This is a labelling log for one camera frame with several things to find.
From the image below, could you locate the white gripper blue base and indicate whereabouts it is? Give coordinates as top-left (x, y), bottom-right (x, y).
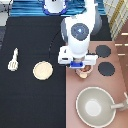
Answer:
top-left (58, 46), bottom-right (98, 69)

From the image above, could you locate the small pink pot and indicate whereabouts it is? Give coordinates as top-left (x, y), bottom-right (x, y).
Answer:
top-left (76, 65), bottom-right (93, 79)

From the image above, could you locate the cream round plate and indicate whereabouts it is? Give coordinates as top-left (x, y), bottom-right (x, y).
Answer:
top-left (33, 61), bottom-right (53, 80)

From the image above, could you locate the cream slotted spatula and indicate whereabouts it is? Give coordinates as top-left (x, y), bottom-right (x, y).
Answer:
top-left (8, 49), bottom-right (18, 71)

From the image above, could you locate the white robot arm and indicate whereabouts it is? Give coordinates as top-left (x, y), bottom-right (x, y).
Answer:
top-left (58, 0), bottom-right (102, 69)

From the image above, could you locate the black burner back right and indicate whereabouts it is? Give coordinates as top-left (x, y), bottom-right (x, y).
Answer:
top-left (96, 45), bottom-right (111, 58)

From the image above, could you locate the black burner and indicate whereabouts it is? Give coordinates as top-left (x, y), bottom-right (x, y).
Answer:
top-left (96, 45), bottom-right (111, 58)
top-left (98, 62), bottom-right (115, 76)

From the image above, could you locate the black table mat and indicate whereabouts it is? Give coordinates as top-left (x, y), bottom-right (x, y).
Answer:
top-left (0, 15), bottom-right (113, 128)

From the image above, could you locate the black burner front right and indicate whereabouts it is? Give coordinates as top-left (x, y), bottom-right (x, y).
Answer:
top-left (98, 62), bottom-right (115, 76)

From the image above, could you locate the pink stove board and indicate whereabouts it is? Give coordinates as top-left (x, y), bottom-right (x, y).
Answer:
top-left (66, 41), bottom-right (128, 128)

